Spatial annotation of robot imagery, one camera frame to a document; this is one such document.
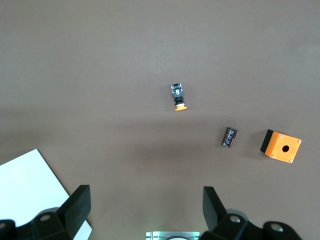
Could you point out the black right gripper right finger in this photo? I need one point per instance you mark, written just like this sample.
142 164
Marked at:
212 212

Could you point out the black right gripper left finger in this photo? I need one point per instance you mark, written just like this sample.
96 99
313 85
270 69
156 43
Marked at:
75 212

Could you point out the white drawer cabinet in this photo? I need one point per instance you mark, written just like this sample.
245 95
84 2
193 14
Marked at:
25 180

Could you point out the yellow cap push button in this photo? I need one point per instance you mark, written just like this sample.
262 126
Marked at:
178 93

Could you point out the orange box with round hole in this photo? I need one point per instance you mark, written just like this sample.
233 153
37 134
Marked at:
276 146

